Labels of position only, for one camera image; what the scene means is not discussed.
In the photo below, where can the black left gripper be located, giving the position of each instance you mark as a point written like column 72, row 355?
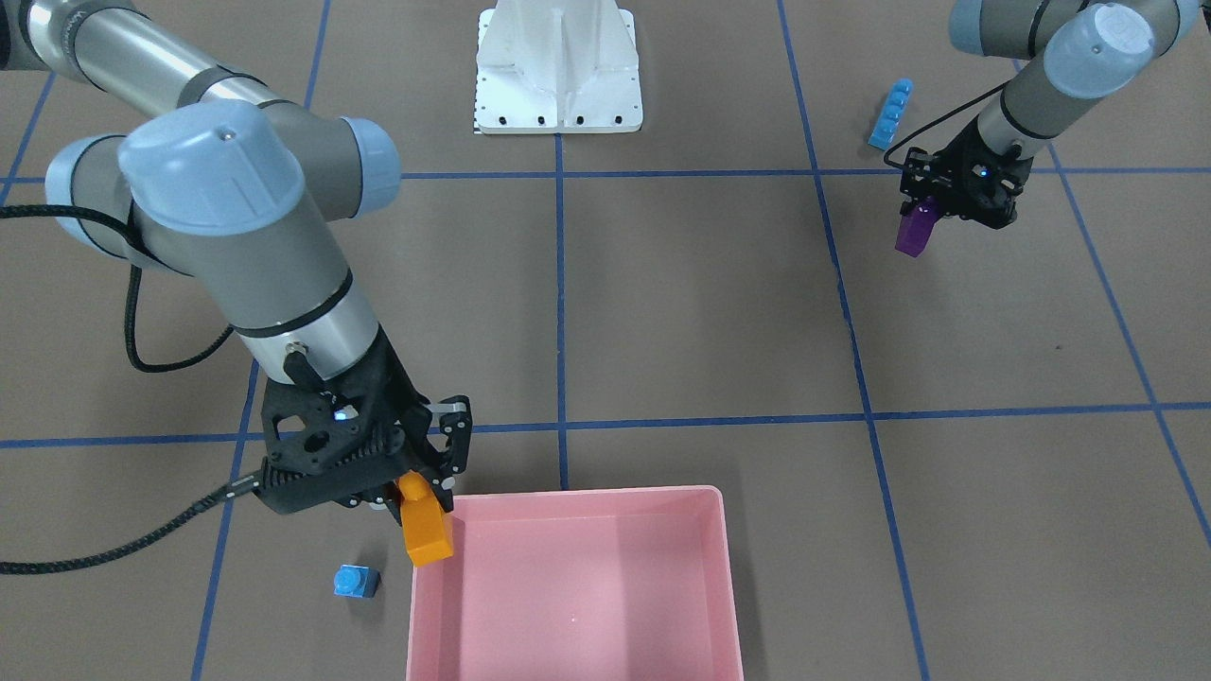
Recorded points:
column 957, row 159

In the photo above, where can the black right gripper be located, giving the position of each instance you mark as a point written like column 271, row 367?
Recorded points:
column 401, row 392

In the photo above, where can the purple block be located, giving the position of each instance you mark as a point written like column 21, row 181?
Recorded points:
column 917, row 224

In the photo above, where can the orange block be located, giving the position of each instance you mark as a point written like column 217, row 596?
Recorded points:
column 427, row 530

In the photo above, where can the small blue block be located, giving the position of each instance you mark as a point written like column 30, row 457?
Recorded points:
column 356, row 582

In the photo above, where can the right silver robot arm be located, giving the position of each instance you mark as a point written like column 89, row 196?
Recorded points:
column 234, row 185

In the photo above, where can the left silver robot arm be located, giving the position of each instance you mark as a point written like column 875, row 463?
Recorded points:
column 1076, row 53

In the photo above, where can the pink plastic box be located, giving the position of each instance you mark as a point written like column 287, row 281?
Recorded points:
column 630, row 584

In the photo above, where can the long blue block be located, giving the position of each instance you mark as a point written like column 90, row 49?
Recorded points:
column 888, row 122

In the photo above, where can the white camera post with base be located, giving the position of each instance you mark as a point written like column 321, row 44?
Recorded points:
column 557, row 67

